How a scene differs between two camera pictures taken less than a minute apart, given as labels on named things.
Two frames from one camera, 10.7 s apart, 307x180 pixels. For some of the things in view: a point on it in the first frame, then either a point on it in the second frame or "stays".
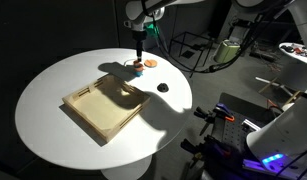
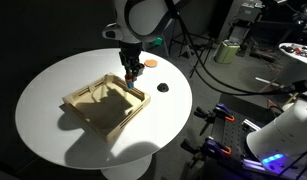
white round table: [57, 135] stays
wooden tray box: [107, 105] stays
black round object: [162, 87] stays
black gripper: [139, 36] -> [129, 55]
